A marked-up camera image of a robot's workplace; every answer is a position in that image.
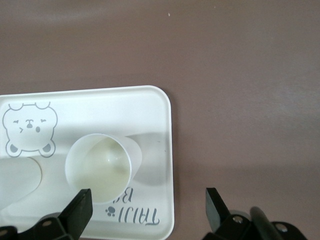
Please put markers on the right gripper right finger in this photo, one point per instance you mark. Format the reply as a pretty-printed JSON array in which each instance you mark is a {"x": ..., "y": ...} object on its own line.
[{"x": 217, "y": 215}]

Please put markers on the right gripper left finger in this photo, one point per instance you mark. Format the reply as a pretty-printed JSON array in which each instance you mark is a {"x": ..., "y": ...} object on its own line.
[{"x": 75, "y": 212}]

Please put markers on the white paper cup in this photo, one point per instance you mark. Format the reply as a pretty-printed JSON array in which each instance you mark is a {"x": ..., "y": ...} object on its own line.
[
  {"x": 17, "y": 180},
  {"x": 100, "y": 175}
]

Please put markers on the white bear print tray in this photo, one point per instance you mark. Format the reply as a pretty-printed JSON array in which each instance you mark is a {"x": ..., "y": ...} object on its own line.
[{"x": 140, "y": 112}]

